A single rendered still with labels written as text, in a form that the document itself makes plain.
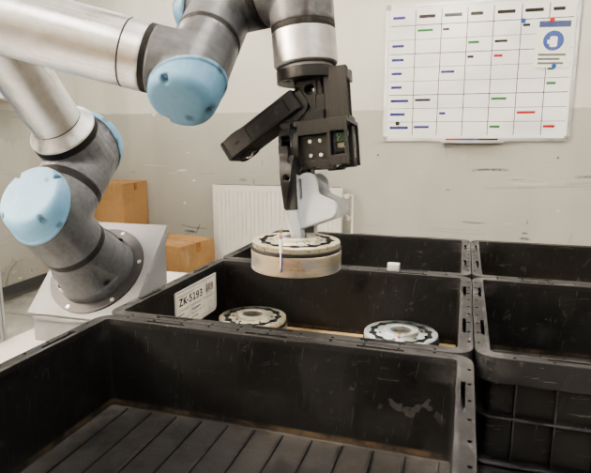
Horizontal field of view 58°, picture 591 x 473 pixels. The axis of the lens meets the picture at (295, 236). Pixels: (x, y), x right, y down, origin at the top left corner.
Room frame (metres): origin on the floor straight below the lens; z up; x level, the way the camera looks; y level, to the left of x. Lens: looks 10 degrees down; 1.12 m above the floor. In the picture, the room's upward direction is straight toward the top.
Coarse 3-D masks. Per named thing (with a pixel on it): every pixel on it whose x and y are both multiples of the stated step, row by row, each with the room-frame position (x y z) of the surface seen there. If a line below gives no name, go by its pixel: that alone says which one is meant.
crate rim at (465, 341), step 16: (192, 272) 0.77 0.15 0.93; (352, 272) 0.78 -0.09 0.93; (368, 272) 0.78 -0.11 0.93; (384, 272) 0.77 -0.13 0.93; (400, 272) 0.77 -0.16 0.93; (416, 272) 0.77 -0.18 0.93; (160, 288) 0.68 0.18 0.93; (464, 288) 0.69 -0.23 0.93; (128, 304) 0.61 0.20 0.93; (464, 304) 0.61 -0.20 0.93; (176, 320) 0.56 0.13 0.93; (192, 320) 0.56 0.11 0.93; (208, 320) 0.56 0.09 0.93; (464, 320) 0.56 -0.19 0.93; (304, 336) 0.51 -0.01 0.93; (320, 336) 0.51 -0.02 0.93; (336, 336) 0.51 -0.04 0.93; (352, 336) 0.51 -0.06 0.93; (464, 336) 0.51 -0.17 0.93; (448, 352) 0.47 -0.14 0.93; (464, 352) 0.47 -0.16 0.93
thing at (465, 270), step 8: (280, 232) 1.12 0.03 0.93; (320, 232) 1.12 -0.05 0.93; (328, 232) 1.12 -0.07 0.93; (416, 240) 1.05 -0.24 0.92; (424, 240) 1.05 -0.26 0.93; (432, 240) 1.04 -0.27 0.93; (440, 240) 1.04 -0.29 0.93; (448, 240) 1.03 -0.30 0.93; (456, 240) 1.03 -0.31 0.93; (464, 240) 1.02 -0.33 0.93; (240, 248) 0.95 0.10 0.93; (248, 248) 0.95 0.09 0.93; (464, 248) 1.02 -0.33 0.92; (224, 256) 0.88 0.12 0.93; (232, 256) 0.88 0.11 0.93; (464, 256) 0.88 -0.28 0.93; (464, 264) 0.88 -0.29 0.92; (424, 272) 0.77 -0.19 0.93; (432, 272) 0.77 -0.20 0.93; (440, 272) 0.77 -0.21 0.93; (448, 272) 0.77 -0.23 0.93; (464, 272) 0.77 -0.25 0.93
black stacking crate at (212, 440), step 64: (0, 384) 0.43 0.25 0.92; (64, 384) 0.50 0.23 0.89; (128, 384) 0.56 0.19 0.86; (192, 384) 0.53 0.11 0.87; (256, 384) 0.51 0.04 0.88; (320, 384) 0.49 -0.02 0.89; (384, 384) 0.47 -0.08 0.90; (448, 384) 0.45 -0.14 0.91; (0, 448) 0.42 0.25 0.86; (64, 448) 0.48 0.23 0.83; (128, 448) 0.48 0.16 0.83; (192, 448) 0.48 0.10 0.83; (256, 448) 0.48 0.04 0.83; (320, 448) 0.48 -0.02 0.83; (384, 448) 0.47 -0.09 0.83; (448, 448) 0.45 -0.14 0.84
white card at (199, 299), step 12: (192, 288) 0.75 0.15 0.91; (204, 288) 0.78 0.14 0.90; (216, 288) 0.82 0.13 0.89; (180, 300) 0.71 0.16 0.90; (192, 300) 0.74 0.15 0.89; (204, 300) 0.78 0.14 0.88; (216, 300) 0.82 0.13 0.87; (180, 312) 0.71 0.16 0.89; (192, 312) 0.74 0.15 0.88; (204, 312) 0.78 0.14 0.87
